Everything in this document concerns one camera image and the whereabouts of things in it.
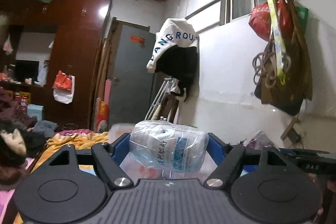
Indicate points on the yellow blanket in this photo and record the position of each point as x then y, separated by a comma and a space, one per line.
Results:
80, 141

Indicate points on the metal crutches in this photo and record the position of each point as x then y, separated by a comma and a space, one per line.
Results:
164, 106

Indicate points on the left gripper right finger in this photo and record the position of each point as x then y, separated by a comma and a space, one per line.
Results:
229, 161

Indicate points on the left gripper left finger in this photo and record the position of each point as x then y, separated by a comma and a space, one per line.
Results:
107, 159

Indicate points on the person hand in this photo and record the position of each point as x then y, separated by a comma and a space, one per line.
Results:
327, 187

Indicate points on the white hanging tote bag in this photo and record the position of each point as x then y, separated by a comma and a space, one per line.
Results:
174, 32

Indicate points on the red hanging bag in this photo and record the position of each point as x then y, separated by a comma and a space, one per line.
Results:
260, 20

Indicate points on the clear white roll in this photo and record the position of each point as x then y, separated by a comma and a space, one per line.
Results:
168, 146

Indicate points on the maroon clothes pile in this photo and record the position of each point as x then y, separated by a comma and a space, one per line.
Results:
12, 113

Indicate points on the grey door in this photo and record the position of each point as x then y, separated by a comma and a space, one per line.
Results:
132, 85

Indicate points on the dark red wooden wardrobe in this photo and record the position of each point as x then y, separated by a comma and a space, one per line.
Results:
78, 27

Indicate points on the black hanging garment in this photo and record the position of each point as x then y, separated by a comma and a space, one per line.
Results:
180, 64

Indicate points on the teal box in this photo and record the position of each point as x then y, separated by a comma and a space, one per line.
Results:
35, 111

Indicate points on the brown hanging bag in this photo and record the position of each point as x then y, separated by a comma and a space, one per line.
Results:
298, 81

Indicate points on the white plastic basket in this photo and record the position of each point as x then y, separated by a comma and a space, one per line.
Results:
136, 171

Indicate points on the black television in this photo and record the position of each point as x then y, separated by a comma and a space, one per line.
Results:
26, 69

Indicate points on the orange white hanging bag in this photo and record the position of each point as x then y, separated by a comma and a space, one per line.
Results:
64, 88

